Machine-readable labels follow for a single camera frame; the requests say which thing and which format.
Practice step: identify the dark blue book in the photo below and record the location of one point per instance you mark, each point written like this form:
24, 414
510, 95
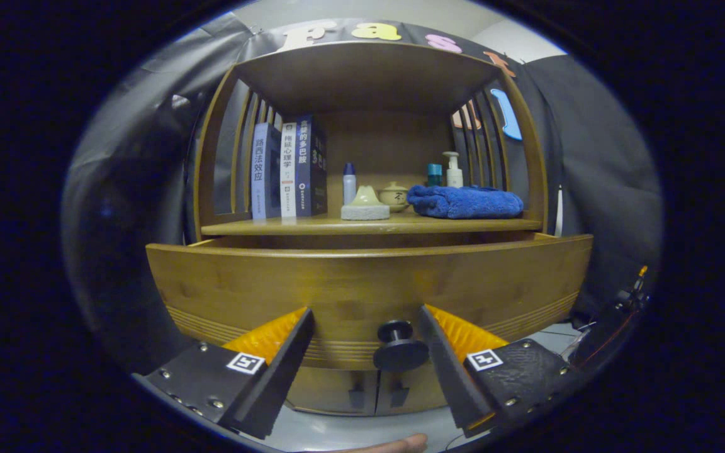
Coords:
306, 163

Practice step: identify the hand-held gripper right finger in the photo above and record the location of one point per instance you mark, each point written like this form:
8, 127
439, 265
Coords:
447, 371

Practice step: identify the bamboo wooden cabinet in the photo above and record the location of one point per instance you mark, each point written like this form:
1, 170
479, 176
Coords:
369, 75

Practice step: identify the white pump bottle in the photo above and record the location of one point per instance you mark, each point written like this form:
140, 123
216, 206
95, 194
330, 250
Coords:
454, 173

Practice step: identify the blue folded towel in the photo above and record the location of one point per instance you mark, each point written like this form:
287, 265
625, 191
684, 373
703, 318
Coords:
463, 202

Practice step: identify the wooden drawer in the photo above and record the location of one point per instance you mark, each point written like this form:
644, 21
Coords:
274, 283

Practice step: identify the white spine book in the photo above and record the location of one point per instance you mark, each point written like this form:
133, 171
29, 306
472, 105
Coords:
288, 170

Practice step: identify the wooden cabinet door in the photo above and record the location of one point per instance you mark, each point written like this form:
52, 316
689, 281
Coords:
416, 390
331, 390

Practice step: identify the wooden countertop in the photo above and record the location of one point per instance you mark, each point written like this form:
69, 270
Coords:
312, 225

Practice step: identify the white bottle with blue cap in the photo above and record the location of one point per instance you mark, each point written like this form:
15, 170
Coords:
349, 185

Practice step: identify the beige lidded teacup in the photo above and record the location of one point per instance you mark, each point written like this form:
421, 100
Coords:
397, 196

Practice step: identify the pale blue book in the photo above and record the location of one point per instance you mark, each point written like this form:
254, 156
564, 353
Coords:
262, 170

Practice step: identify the black round drawer knob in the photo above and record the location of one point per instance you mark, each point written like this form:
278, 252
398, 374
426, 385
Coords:
400, 355

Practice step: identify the black device with orange clip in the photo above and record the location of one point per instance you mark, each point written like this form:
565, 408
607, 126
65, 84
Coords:
630, 296

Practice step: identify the teal bottle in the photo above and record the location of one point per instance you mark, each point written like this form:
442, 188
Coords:
434, 175

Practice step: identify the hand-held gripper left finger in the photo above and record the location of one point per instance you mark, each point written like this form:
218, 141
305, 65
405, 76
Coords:
277, 371

